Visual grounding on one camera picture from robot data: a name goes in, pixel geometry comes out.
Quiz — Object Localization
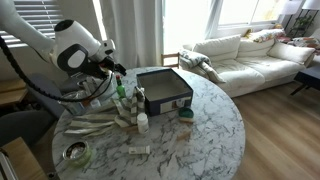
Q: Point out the white window blinds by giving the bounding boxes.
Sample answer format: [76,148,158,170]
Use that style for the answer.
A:
[0,0,64,48]

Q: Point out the white sofa cushion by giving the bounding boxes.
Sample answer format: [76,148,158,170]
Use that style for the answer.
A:
[193,34,242,63]
[237,38,278,59]
[267,40,316,66]

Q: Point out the white lamp shade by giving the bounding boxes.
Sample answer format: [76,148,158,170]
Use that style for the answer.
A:
[301,0,320,11]
[281,0,303,16]

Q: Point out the black plant stand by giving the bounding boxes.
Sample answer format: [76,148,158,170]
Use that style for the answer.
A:
[288,9,318,38]

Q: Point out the green sponge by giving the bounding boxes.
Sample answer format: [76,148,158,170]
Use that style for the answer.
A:
[177,107,195,124]

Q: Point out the white curtain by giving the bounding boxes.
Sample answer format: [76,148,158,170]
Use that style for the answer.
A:
[99,0,165,74]

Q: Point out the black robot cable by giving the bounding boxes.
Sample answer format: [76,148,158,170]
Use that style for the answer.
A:
[0,35,114,103]

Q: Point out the wooden chair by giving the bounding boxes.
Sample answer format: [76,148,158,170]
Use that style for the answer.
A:
[160,52,181,69]

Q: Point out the light wooden furniture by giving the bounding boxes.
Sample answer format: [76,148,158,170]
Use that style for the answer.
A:
[0,136,49,180]

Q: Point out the wooden bench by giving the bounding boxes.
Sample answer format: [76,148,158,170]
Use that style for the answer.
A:
[0,78,29,108]

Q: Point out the dark grey chair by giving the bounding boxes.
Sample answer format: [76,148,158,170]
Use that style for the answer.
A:
[26,72,68,118]
[0,109,58,148]

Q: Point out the grey white striped cloth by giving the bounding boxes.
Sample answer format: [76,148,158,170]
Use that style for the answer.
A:
[63,85,147,139]

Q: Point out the dark blue cardboard box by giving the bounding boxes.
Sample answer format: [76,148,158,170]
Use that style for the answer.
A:
[135,68,194,117]

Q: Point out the small white tube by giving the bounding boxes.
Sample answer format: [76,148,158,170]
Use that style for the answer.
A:
[128,145,152,156]

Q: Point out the black coffee table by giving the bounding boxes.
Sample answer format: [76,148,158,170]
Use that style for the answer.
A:
[289,64,320,98]

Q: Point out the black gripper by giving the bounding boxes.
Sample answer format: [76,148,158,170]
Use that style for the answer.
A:
[78,57,128,80]

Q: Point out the small white jar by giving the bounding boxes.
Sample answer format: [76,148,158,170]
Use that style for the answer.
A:
[89,98,102,109]

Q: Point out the floral patterned pillow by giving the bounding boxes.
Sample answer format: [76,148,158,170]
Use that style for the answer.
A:
[248,28,286,44]

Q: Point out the small wooden block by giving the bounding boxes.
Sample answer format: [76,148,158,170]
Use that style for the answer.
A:
[176,131,193,142]

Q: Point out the white sofa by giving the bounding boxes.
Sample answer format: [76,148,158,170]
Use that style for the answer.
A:
[182,28,316,98]

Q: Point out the white window frame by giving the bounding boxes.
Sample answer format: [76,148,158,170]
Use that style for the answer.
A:
[206,0,291,38]

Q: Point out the grey white throw blanket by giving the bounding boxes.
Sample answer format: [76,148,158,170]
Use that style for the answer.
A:
[179,49,227,84]

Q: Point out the green sauce bottle red cap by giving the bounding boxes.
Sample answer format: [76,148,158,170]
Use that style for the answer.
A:
[115,74,127,100]

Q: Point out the white pill bottle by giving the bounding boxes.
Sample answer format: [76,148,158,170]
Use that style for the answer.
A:
[136,112,150,135]

